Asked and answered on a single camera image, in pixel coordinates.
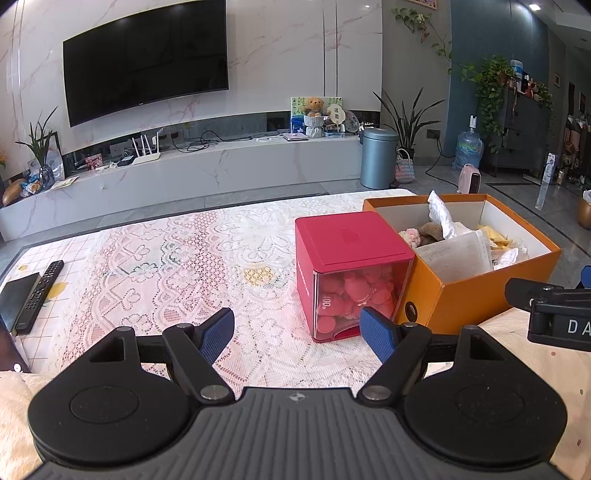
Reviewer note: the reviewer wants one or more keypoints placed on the pink photo frame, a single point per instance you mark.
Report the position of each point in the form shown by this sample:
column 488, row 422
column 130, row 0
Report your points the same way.
column 93, row 162

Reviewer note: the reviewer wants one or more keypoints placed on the grey knitted pot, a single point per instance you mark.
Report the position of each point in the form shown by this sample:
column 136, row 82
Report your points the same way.
column 314, row 127

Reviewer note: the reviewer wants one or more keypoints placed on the brown plush toy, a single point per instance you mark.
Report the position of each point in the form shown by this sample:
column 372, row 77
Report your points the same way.
column 429, row 229

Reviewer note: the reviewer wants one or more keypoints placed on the cream dotted blanket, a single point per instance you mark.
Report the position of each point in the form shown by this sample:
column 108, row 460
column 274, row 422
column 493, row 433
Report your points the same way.
column 545, row 392

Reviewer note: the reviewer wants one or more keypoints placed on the blue grey trash bin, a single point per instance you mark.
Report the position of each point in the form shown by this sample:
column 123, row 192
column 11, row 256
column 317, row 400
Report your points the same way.
column 377, row 159

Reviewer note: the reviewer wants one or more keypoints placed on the yellow paper wrapper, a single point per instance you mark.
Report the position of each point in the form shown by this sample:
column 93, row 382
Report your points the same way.
column 501, row 244

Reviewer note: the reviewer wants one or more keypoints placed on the green trailing plant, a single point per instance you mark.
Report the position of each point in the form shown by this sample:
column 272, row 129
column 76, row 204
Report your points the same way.
column 491, row 92

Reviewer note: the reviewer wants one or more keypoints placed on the black television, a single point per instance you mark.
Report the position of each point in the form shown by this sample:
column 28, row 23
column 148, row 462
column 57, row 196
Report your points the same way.
column 143, row 60

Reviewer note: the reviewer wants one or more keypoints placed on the brown bread loaf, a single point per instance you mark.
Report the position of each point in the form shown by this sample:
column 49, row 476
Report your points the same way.
column 11, row 191

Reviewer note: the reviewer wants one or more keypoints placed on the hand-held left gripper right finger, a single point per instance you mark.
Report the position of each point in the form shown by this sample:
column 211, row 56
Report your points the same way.
column 376, row 332

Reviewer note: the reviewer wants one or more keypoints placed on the pink woven bag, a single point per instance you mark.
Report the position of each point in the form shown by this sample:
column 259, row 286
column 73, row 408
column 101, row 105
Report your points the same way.
column 404, row 170

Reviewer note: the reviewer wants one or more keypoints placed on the white slim floor stand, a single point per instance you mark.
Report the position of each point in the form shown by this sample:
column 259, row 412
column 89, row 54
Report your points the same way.
column 551, row 168

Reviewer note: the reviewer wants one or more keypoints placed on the pink white knitted toy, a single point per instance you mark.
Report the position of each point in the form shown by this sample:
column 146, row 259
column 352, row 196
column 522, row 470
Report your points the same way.
column 410, row 236

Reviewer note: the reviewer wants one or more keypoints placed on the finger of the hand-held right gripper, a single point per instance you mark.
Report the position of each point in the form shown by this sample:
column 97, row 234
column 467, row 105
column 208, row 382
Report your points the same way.
column 540, row 293
column 586, row 277

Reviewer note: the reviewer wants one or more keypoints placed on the clear plastic bag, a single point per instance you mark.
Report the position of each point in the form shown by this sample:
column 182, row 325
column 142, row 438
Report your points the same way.
column 455, row 256

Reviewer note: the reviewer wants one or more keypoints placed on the gold round vase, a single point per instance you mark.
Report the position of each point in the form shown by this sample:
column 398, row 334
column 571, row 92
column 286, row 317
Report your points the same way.
column 585, row 214

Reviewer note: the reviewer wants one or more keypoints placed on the long leaf potted plant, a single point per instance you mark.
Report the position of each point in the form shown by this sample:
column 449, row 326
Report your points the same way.
column 408, row 124

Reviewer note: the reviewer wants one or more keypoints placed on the black remote control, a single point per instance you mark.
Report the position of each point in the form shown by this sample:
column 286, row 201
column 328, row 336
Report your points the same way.
column 39, row 295

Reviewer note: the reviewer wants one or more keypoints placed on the green picture board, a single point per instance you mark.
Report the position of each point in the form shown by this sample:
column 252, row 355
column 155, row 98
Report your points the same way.
column 334, row 100

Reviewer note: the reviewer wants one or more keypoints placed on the brown teddy bear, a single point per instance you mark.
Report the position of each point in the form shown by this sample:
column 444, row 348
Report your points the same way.
column 314, row 106

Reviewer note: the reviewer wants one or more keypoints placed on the white router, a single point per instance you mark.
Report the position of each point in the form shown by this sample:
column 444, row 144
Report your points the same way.
column 145, row 154

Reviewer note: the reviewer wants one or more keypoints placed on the red cube box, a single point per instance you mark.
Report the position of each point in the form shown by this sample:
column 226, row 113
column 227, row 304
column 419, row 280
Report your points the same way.
column 341, row 240

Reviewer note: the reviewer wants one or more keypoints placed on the white marble tv cabinet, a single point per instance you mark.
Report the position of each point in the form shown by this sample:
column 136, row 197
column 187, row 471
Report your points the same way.
column 207, row 175

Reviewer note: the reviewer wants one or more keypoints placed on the small green potted plant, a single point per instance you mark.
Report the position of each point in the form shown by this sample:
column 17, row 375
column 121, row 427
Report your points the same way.
column 39, row 143

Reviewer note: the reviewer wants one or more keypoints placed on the dark grey cabinet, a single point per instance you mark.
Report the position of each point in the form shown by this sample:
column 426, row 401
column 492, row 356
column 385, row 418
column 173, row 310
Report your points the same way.
column 526, row 134

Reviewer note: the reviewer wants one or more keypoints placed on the orange cardboard box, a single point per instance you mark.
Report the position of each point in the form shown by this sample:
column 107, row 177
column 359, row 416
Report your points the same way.
column 485, row 295

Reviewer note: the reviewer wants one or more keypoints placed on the pink space heater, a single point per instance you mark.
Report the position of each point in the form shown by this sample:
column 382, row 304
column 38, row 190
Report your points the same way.
column 469, row 180

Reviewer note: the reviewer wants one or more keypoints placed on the decorative plate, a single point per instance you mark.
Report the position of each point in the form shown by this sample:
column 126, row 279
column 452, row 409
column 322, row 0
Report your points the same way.
column 352, row 121

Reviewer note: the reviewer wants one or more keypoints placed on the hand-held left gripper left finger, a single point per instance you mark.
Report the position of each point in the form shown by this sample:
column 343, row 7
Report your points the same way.
column 217, row 337

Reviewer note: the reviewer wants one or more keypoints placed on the round paper fan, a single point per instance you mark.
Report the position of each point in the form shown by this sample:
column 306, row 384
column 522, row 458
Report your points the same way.
column 336, row 115

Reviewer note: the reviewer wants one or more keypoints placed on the blue water jug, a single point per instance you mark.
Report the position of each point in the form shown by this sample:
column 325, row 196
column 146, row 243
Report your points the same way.
column 467, row 147

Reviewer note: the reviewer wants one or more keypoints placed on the green wall vine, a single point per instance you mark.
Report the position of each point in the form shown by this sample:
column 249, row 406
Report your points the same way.
column 427, row 27

